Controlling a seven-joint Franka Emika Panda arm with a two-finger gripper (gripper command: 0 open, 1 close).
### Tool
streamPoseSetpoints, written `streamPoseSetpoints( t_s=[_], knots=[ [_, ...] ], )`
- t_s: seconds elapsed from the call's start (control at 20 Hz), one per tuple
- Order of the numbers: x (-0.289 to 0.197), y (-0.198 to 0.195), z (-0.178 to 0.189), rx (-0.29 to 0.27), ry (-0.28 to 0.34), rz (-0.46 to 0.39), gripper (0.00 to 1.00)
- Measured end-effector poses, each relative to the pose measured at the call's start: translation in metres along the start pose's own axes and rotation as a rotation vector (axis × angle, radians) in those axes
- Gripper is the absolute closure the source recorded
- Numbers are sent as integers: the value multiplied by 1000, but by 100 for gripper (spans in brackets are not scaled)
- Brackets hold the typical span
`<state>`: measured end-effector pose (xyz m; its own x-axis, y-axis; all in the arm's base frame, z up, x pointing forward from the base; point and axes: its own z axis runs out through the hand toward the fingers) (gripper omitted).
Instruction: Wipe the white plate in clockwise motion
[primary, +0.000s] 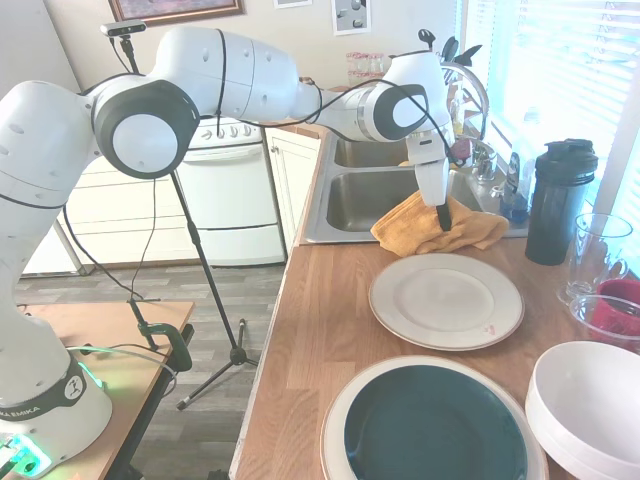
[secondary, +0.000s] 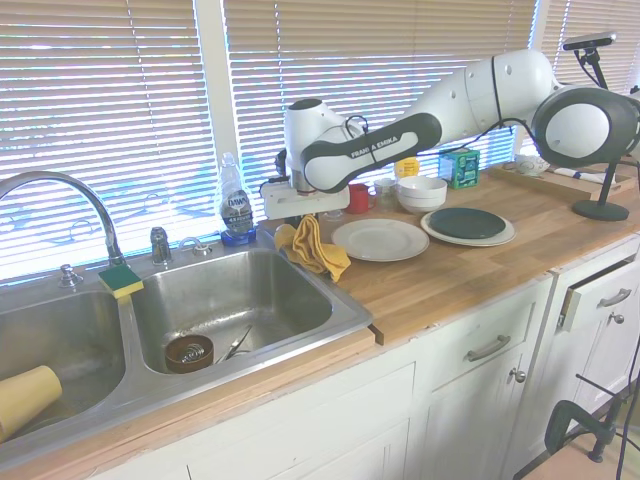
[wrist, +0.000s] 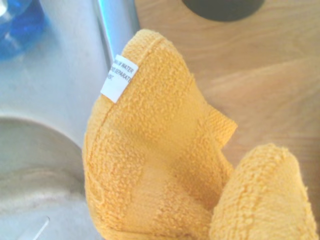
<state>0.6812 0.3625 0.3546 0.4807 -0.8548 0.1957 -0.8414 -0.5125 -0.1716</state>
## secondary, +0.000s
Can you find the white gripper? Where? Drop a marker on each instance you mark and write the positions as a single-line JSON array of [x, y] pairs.
[[300, 202]]

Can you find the yellow terry cloth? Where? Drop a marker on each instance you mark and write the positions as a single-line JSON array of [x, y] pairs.
[[310, 245]]

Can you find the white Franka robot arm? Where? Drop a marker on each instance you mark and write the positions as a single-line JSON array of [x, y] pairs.
[[500, 85]]

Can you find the white plate with tan rim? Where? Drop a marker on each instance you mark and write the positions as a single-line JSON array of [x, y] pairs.
[[380, 240]]

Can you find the dark green plate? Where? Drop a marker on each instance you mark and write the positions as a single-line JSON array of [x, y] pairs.
[[465, 222]]

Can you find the large cream plate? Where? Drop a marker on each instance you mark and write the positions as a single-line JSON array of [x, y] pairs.
[[475, 242]]

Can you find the red mug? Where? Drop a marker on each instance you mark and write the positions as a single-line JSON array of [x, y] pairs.
[[360, 200]]

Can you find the black shaker bottle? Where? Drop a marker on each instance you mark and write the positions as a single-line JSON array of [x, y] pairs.
[[280, 162]]

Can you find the clear blue dish soap bottle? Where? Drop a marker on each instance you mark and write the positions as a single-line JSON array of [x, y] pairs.
[[237, 210]]

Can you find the clear plastic cup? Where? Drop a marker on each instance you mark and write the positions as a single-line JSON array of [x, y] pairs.
[[386, 195]]

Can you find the stainless steel double sink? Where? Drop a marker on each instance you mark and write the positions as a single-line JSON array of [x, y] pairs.
[[225, 300]]

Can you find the chrome loop sink fitting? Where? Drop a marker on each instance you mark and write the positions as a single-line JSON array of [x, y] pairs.
[[192, 247]]

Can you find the green cardboard box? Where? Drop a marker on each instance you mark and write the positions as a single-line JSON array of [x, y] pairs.
[[460, 170]]

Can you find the wide white window blind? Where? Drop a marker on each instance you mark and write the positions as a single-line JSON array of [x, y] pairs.
[[350, 60]]

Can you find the metal whisk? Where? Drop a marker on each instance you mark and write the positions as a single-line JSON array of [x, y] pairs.
[[192, 352]]

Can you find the brown bowl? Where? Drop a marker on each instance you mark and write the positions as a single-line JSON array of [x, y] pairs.
[[172, 360]]

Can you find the yellow green sponge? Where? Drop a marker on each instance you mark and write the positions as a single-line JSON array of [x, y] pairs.
[[120, 282]]

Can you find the chrome gooseneck faucet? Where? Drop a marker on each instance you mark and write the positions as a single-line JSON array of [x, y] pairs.
[[100, 205]]

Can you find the white patterned bowl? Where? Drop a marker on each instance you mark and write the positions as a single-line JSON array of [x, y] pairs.
[[530, 165]]

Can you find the wooden tray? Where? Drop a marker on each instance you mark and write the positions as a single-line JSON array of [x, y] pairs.
[[540, 182]]

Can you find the chrome sink sprayer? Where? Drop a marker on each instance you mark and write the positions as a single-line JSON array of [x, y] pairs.
[[68, 277]]

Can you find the round metal cabinet knob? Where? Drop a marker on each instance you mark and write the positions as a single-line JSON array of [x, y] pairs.
[[518, 375], [618, 318]]

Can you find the white blue rolled item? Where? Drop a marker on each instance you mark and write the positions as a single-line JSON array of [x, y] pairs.
[[575, 174]]

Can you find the black round base stand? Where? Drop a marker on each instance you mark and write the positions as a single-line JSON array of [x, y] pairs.
[[600, 210]]

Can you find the white open drawer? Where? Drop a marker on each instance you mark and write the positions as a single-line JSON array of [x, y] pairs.
[[605, 290]]

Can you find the dark green C-clamp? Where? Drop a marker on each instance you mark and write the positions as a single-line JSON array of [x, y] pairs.
[[557, 420]]

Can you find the yellow cup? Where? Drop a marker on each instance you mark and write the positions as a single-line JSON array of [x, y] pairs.
[[30, 395]]

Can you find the narrow white window blind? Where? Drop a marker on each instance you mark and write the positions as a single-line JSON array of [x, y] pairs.
[[590, 20]]

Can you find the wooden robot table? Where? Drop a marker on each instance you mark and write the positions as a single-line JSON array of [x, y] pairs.
[[575, 465]]

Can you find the grey camera on round stand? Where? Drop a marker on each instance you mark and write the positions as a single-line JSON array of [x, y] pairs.
[[590, 41]]

